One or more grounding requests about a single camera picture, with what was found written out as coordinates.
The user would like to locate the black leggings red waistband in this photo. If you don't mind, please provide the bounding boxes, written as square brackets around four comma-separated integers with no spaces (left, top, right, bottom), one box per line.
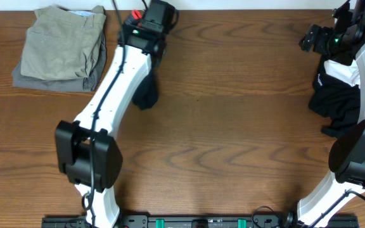
[124,9,158,110]

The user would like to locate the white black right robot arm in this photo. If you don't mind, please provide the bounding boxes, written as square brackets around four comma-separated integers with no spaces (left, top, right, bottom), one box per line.
[281,16,365,227]

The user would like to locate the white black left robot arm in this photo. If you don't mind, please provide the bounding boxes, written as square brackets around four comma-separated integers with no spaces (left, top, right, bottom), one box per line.
[54,25,167,227]

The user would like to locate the white crumpled shirt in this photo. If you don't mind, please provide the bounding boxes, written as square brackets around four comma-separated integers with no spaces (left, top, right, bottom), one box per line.
[324,60,361,87]

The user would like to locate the black garment with logo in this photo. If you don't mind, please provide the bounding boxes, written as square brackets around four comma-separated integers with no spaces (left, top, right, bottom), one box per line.
[309,56,361,138]

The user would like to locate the folded khaki pants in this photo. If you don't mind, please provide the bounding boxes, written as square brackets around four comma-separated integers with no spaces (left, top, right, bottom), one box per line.
[21,5,106,80]

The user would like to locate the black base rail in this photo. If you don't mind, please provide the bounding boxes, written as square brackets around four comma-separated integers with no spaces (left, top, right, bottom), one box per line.
[41,215,360,228]

